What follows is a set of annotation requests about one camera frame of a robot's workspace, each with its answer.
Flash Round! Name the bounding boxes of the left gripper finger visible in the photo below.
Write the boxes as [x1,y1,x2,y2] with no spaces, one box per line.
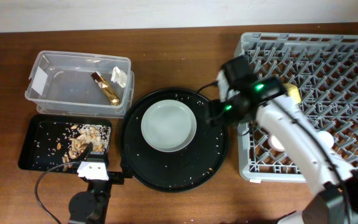
[120,145,132,179]
[78,142,93,161]

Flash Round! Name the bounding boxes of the grey plate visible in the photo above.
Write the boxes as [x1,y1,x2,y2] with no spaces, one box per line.
[140,100,197,153]

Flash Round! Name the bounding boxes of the brown snack wrapper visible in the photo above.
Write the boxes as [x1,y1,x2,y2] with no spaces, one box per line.
[91,72,121,106]

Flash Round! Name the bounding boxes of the pink plastic cup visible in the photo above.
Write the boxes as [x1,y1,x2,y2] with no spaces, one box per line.
[268,134,285,152]

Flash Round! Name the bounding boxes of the white napkin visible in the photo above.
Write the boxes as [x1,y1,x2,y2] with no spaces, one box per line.
[111,67,127,88]

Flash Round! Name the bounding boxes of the yellow bowl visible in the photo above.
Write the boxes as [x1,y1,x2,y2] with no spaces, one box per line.
[283,83,301,104]

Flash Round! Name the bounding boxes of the blue plastic cup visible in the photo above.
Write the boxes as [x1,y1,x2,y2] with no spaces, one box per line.
[318,131,334,149]

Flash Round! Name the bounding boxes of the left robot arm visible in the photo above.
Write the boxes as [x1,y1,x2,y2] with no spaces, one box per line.
[68,143,133,224]

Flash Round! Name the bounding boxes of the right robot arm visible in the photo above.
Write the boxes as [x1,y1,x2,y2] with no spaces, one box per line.
[207,77,358,223]

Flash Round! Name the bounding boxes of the grey dishwasher rack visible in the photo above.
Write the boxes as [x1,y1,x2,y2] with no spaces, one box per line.
[234,32,358,170]

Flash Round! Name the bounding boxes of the food scraps in bowl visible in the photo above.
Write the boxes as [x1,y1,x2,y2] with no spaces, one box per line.
[30,121,111,172]

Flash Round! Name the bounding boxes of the black rectangular tray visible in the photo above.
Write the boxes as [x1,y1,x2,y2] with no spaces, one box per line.
[18,114,112,171]

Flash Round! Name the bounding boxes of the round black serving tray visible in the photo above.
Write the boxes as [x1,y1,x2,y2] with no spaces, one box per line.
[119,88,229,192]

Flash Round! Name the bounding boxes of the clear plastic storage bin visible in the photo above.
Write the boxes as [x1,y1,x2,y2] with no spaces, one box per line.
[25,50,134,118]

